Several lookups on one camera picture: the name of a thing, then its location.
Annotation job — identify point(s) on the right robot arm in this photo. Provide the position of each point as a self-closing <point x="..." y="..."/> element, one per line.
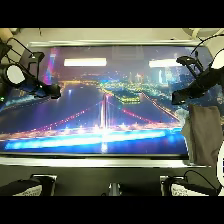
<point x="213" y="75"/>

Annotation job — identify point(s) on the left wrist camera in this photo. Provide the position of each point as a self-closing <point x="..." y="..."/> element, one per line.
<point x="33" y="60"/>

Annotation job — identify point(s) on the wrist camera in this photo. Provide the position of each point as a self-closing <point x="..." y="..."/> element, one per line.
<point x="33" y="60"/>
<point x="190" y="62"/>

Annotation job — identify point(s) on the grey shirt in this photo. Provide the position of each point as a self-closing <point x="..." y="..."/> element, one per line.
<point x="203" y="133"/>

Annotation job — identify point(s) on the silver frame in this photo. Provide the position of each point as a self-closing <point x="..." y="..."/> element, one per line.
<point x="100" y="162"/>

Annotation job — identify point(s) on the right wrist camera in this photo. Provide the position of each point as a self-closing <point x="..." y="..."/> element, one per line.
<point x="190" y="62"/>

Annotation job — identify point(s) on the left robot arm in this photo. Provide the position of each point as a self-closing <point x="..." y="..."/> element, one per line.
<point x="15" y="75"/>

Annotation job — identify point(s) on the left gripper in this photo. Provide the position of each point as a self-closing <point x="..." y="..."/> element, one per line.
<point x="50" y="90"/>

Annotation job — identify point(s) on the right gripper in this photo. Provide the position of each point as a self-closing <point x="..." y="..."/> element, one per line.
<point x="185" y="94"/>

